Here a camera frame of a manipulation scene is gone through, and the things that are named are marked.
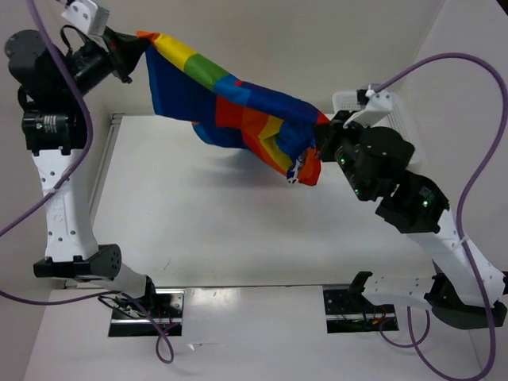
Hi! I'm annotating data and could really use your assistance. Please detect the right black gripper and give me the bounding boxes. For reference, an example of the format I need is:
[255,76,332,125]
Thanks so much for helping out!
[312,109,373,201]

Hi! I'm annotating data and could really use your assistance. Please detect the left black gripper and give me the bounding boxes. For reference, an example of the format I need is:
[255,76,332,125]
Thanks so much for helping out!
[58,24,150,100]

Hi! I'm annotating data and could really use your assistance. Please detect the rainbow striped shorts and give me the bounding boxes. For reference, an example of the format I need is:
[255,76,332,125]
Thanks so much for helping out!
[137,31,328,186]

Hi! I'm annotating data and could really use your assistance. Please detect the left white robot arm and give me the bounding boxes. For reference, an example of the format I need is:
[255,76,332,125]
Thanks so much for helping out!
[5,29,159,318]

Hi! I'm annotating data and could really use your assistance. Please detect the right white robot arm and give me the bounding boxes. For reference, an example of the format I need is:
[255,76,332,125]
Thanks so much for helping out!
[313,111,507,330]

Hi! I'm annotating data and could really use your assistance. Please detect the white perforated plastic basket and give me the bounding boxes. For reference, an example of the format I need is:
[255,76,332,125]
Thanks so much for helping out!
[332,90,425,171]

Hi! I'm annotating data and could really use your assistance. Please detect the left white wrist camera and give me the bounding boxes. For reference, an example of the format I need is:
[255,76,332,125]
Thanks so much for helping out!
[61,0,110,37]

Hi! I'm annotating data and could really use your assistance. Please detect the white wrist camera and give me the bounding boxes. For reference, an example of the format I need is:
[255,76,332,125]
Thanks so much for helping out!
[343,84,393,129]
[61,0,110,37]

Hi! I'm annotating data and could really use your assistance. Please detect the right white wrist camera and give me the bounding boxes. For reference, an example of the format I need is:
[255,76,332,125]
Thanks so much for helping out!
[343,84,393,129]

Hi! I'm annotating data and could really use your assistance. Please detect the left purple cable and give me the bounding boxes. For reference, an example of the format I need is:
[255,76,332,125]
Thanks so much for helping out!
[0,0,180,364]

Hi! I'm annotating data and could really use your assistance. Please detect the purple cable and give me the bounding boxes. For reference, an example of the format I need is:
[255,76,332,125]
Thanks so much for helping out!
[0,0,180,364]
[368,52,508,380]

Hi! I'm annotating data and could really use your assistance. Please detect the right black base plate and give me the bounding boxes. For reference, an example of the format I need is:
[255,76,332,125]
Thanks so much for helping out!
[322,287,399,333]

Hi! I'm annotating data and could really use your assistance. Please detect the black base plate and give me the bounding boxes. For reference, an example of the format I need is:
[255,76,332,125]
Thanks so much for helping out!
[322,287,399,333]
[102,290,185,338]

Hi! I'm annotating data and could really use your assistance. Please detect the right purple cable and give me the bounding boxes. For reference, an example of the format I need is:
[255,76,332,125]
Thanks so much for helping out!
[368,52,508,380]

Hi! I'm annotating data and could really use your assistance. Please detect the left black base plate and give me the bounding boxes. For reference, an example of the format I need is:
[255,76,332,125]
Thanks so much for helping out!
[102,290,185,338]

